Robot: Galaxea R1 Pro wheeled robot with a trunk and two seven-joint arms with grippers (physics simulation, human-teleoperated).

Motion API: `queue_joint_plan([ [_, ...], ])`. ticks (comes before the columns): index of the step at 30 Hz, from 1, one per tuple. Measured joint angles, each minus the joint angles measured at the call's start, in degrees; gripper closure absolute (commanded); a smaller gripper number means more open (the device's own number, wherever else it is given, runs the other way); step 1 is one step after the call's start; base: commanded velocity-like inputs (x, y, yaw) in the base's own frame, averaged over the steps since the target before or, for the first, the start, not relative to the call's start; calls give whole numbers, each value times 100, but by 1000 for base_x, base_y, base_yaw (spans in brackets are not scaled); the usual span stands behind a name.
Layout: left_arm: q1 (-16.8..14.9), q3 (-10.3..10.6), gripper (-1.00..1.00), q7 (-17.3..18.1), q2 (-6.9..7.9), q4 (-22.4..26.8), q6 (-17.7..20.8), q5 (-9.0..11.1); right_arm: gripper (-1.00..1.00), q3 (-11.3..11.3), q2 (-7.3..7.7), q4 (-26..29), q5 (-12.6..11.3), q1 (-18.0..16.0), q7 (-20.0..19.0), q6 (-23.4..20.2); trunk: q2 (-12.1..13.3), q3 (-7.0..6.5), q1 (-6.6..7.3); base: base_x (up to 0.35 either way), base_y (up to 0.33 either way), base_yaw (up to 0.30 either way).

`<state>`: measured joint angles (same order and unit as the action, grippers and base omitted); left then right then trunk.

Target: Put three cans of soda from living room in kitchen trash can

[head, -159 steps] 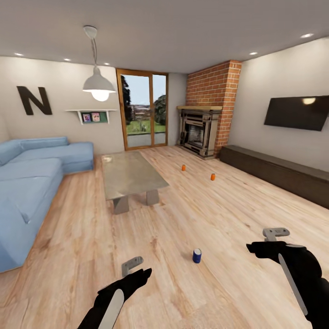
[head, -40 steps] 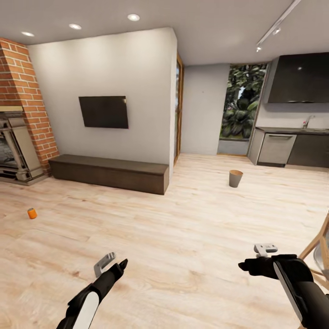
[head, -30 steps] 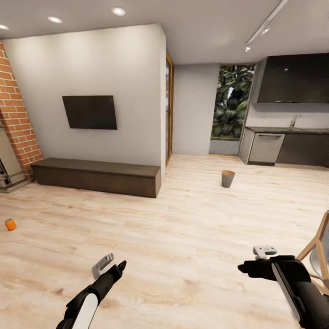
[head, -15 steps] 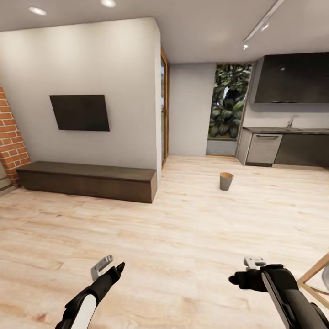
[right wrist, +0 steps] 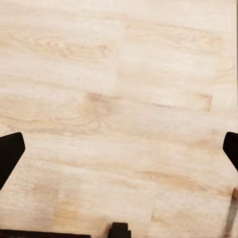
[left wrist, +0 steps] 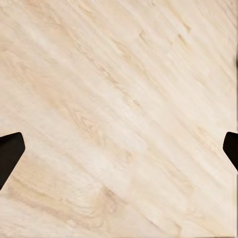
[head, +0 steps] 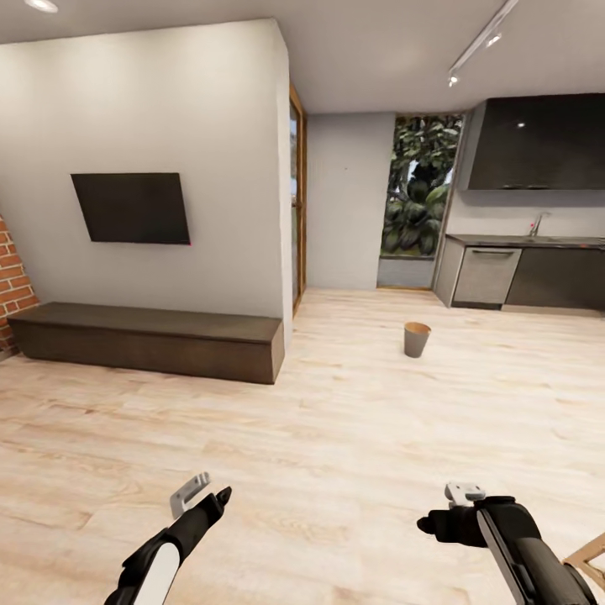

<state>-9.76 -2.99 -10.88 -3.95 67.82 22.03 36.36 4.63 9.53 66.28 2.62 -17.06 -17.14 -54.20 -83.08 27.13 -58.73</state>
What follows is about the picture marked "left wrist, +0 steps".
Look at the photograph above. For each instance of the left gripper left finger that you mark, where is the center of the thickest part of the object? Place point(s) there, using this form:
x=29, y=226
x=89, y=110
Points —
x=12, y=148

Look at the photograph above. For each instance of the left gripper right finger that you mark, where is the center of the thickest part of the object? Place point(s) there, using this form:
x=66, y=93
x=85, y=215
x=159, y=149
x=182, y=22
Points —
x=230, y=147

